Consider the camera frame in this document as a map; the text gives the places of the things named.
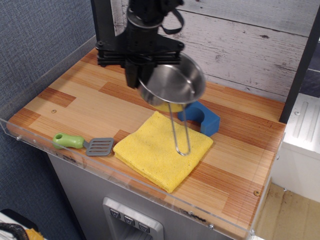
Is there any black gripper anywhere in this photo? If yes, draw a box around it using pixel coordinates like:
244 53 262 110
95 25 185 88

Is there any silver metal pan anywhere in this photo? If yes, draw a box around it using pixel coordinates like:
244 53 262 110
137 53 206 156

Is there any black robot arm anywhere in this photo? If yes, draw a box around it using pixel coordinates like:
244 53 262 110
91 0 185 89

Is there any yellow folded cloth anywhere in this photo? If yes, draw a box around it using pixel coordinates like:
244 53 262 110
113 111 213 193

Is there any blue arch block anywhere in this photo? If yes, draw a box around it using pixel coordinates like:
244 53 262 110
177 101 221 137

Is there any clear acrylic table guard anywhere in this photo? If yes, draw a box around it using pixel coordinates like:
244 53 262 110
0 34 286 237

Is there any grey toy fridge cabinet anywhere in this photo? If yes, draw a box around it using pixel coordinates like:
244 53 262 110
49 155 252 240

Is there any silver dispenser button panel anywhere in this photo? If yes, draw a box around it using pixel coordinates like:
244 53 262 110
102 197 165 240

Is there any white toy sink unit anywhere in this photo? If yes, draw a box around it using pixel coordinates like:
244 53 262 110
271 93 320 202

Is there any yellow black object bottom left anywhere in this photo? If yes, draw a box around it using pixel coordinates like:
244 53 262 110
0 222 45 240

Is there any black left post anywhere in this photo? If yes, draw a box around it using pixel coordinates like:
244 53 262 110
91 0 129 68

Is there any black post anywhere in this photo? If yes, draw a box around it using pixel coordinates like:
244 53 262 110
279 21 320 124
91 0 129 68

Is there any green handled grey spatula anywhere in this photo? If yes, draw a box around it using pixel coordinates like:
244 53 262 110
52 132 114 157

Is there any black right post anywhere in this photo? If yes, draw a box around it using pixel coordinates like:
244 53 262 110
279 21 320 124

